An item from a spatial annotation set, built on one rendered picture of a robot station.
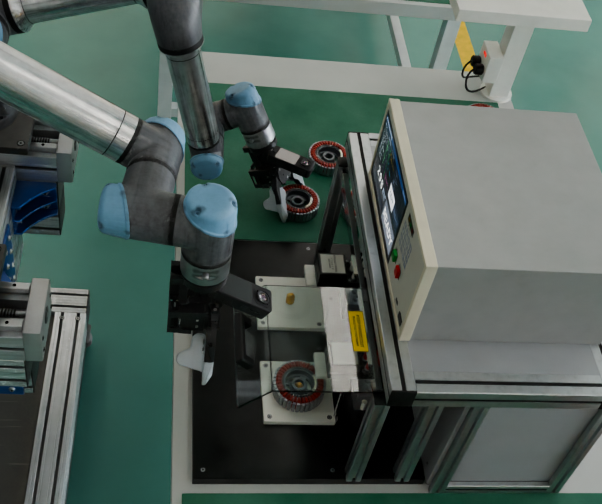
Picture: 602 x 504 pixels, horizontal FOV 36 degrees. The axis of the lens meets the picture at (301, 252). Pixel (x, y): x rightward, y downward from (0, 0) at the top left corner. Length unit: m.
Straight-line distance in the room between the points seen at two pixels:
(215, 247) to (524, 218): 0.61
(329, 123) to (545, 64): 2.07
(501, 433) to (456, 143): 0.55
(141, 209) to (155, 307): 1.79
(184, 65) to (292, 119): 0.73
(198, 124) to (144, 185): 0.75
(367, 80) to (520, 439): 1.36
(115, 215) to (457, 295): 0.62
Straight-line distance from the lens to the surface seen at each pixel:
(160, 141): 1.40
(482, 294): 1.62
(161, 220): 1.30
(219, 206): 1.29
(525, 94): 4.32
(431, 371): 1.66
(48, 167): 2.15
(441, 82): 2.92
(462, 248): 1.59
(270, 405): 1.96
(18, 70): 1.37
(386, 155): 1.83
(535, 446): 1.89
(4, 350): 1.84
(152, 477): 2.74
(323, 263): 2.03
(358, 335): 1.74
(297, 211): 2.32
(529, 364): 1.74
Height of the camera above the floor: 2.42
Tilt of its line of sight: 47 degrees down
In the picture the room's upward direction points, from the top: 12 degrees clockwise
